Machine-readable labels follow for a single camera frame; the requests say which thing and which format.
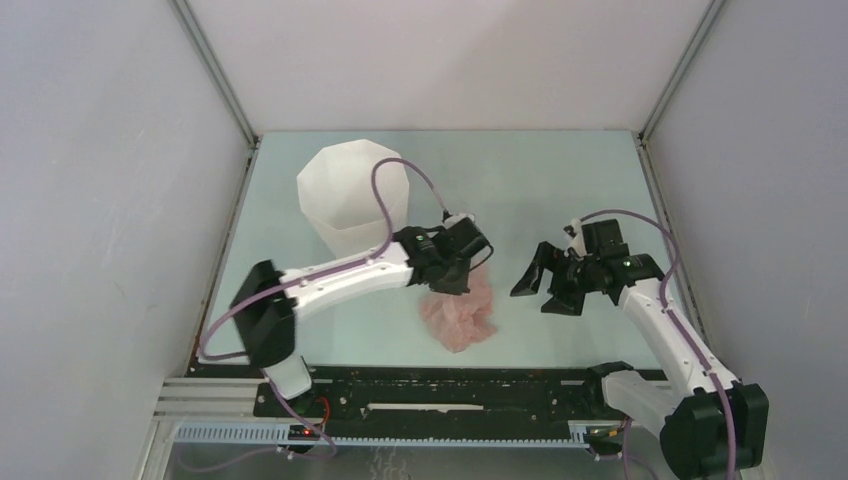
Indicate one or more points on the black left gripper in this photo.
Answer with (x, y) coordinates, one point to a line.
(453, 287)

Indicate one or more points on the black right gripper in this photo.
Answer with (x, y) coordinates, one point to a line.
(530, 282)

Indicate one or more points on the pink plastic trash bag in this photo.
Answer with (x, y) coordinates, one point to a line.
(458, 322)

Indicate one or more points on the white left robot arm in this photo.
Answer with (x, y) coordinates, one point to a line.
(270, 304)

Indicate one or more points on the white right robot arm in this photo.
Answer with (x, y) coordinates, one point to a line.
(709, 422)

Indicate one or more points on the white faceted trash bin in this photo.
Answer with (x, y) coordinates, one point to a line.
(336, 196)

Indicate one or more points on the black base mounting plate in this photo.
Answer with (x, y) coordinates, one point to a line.
(410, 402)

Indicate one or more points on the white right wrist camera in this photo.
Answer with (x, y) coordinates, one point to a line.
(576, 239)

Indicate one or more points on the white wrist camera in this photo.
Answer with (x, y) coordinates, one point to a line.
(576, 239)
(451, 219)

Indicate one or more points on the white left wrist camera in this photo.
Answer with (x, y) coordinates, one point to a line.
(451, 219)

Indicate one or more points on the light blue cable duct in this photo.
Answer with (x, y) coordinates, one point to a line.
(283, 435)

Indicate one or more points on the aluminium frame rail right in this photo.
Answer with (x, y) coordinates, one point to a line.
(688, 58)

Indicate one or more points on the aluminium frame rail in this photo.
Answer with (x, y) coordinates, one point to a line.
(688, 58)
(190, 22)

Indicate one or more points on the aluminium frame rail left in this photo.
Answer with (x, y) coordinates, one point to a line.
(190, 22)

